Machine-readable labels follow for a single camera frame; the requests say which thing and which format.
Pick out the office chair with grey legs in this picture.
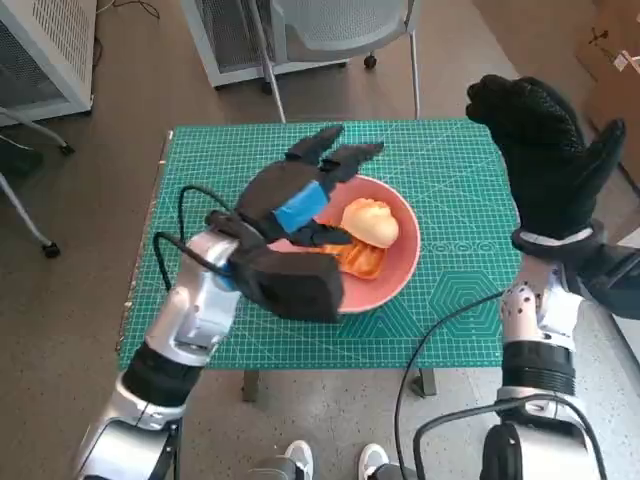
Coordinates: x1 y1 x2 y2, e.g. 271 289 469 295
0 105 77 259

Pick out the pink bowl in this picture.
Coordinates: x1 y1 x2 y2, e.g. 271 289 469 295
264 174 421 315

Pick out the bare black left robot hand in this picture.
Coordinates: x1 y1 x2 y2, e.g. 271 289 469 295
234 124 386 249

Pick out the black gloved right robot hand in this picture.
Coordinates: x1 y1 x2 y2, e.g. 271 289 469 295
464 74 627 241

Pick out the plain cardboard box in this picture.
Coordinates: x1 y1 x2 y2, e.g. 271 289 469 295
584 77 640 194

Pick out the cardboard box with white tag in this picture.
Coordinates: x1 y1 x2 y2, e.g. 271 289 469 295
574 24 640 99

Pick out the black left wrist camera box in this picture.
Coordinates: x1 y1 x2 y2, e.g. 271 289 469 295
227 239 346 324

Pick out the green cutting mat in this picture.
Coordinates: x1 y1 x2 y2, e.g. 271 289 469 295
117 121 524 372

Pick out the black left wrist camera cable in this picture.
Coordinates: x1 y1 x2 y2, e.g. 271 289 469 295
152 184 239 294

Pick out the grey mesh chair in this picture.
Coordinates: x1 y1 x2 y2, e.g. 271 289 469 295
249 0 424 124

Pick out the braided toy bread loaf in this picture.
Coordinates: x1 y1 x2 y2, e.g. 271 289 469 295
322 237 387 281

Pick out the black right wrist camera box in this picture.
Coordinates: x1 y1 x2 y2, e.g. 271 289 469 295
559 242 640 321

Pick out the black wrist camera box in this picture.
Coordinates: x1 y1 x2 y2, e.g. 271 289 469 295
559 242 640 321
227 239 346 324

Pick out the white perforated metal cabinet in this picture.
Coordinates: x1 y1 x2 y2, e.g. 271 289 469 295
0 0 97 119

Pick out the round toy bread bun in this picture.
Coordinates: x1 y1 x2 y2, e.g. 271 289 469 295
341 198 400 250

